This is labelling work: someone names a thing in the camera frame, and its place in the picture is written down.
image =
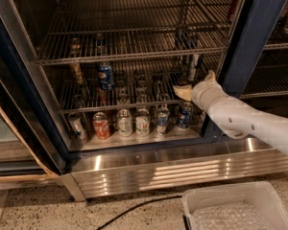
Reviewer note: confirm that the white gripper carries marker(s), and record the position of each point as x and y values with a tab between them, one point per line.
202	92

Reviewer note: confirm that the silver blue redbull can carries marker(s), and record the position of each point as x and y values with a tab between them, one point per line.
195	61

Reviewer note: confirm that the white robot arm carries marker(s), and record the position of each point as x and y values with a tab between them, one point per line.
234	117

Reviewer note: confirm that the blue pepsi can bottom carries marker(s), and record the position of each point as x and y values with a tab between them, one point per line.
184	115

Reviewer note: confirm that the green white can right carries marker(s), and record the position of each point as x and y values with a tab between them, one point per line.
142	122

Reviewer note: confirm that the green white can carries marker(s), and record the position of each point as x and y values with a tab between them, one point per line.
142	122
124	123

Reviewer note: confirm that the green white can left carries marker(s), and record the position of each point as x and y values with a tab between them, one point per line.
124	123

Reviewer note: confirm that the stainless steel display fridge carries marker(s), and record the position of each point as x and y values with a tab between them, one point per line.
119	165

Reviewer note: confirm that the blue pepsi can middle shelf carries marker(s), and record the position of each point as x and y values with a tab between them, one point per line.
105	75

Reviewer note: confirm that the red coca-cola can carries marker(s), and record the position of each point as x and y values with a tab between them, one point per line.
101	126

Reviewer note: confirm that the tan patterned slim can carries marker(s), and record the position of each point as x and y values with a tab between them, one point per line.
77	72

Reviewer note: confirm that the silver can bottom left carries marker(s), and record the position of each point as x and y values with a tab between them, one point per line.
74	120

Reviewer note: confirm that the open glass fridge door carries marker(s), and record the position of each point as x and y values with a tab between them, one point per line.
27	155

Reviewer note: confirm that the clear plastic bin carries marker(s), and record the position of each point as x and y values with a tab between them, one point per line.
241	206

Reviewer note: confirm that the middle wire fridge shelf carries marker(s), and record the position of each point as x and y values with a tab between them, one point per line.
148	81

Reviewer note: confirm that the wire fridge shelf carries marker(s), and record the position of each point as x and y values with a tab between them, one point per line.
148	81
97	30

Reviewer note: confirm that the right compartment wire shelf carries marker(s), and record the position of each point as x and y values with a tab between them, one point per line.
270	75

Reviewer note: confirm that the top wire fridge shelf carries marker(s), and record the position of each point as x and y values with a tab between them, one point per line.
97	30

